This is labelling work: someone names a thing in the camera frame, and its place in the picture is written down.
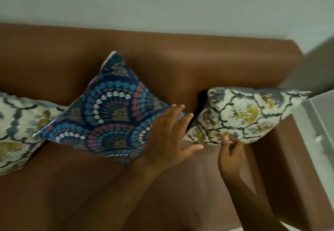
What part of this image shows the person's right hand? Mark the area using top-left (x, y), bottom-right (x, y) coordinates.
top-left (218, 135), bottom-right (245, 180)

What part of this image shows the person's left hand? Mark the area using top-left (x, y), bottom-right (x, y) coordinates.
top-left (135, 104), bottom-right (204, 177)

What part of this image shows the cream floral cushion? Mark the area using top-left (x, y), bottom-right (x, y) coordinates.
top-left (0, 91), bottom-right (69, 177)
top-left (184, 86), bottom-right (312, 145)

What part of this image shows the blue fan-patterned cushion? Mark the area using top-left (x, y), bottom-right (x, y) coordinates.
top-left (34, 51), bottom-right (194, 167)

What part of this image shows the person's left forearm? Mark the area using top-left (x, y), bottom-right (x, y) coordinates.
top-left (56, 160), bottom-right (157, 231)

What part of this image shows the brown leather sofa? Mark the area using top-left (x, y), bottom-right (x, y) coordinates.
top-left (0, 23), bottom-right (333, 231)

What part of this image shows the person's right forearm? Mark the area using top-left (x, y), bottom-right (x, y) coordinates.
top-left (222, 174), bottom-right (289, 231)

